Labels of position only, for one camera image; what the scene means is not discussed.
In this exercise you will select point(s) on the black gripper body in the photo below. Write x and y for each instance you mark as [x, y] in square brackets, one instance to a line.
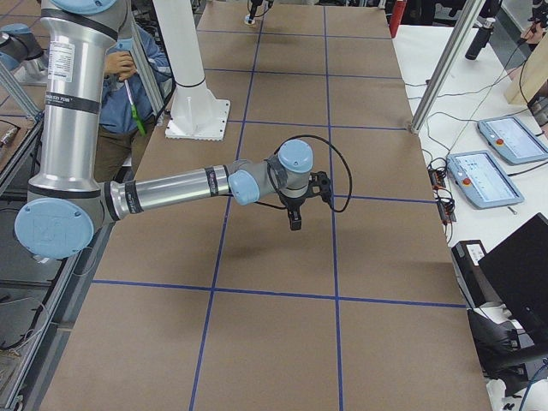
[293, 203]
[255, 5]

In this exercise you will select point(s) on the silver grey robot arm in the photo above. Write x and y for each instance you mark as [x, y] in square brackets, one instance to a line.
[65, 205]

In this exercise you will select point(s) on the person's hand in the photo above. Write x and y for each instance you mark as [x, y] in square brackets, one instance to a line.
[119, 64]

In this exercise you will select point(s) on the red fire extinguisher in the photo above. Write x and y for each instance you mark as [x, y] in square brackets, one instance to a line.
[396, 16]

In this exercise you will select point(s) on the orange black connector block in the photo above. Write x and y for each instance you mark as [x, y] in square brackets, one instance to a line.
[443, 196]

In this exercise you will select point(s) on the person in blue shirt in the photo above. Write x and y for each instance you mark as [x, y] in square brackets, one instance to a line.
[126, 119]

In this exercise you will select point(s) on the near blue teach pendant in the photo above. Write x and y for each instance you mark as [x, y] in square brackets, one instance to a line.
[482, 180]

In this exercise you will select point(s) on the blue teach pendant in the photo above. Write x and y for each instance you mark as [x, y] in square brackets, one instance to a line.
[512, 140]
[482, 180]

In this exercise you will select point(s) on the black box with label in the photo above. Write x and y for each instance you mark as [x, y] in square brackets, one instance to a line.
[466, 256]

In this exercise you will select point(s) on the black bottle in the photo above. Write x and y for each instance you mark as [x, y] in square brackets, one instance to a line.
[481, 38]

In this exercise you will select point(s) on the far blue teach pendant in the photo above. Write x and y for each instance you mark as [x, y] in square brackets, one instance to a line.
[512, 140]

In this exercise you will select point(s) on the black laptop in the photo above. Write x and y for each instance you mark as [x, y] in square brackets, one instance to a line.
[517, 270]

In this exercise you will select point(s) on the wooden board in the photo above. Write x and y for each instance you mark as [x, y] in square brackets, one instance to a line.
[531, 77]

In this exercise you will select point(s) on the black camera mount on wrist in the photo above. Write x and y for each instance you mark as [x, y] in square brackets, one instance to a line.
[320, 185]

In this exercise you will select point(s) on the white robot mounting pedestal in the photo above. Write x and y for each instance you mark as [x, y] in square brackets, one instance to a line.
[195, 113]

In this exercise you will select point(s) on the green handled tool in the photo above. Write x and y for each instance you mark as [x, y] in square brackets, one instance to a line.
[135, 114]

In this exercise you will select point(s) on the aluminium frame post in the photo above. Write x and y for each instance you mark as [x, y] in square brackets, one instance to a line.
[459, 34]

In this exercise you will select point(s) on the aluminium side frame rail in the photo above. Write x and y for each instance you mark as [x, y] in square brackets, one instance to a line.
[40, 299]

